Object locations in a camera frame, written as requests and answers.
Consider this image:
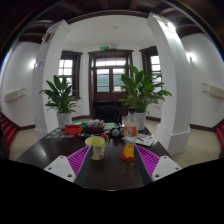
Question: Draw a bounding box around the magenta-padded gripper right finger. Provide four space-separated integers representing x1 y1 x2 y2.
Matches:
132 144 183 187

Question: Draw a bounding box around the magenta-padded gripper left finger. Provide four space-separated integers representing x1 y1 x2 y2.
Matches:
43 144 93 188

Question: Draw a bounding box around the clear bottle with orange drink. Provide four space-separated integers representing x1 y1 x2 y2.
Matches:
122 106 140 160

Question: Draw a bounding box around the white printed paper sheet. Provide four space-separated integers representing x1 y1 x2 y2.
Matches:
121 132 155 148

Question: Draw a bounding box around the pale yellow cup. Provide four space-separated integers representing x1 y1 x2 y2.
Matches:
84 132 111 162

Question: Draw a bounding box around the red box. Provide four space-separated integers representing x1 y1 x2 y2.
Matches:
64 123 85 136

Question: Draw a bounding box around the dark tray of snacks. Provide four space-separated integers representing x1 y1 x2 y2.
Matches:
84 118 105 135

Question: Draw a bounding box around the green packet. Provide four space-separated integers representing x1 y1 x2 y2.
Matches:
102 121 117 132

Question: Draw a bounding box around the black chair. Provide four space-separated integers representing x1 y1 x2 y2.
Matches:
92 100 123 125

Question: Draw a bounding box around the small potted plant, white pot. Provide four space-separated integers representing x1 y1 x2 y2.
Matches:
38 74 81 130

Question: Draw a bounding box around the large potted plant, white pot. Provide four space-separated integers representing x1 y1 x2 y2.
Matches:
118 64 174 132

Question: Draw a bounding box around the red carpeted staircase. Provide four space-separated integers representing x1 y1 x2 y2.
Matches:
0 112 20 148
214 122 224 158

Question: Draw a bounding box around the dark-framed window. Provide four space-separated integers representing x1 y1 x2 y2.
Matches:
57 50 84 100
139 45 163 84

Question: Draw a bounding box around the dark wooden double door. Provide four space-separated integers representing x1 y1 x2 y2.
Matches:
87 48 135 103

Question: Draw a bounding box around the glowing wall lamp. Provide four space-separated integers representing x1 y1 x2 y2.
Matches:
186 51 198 63
29 58 38 70

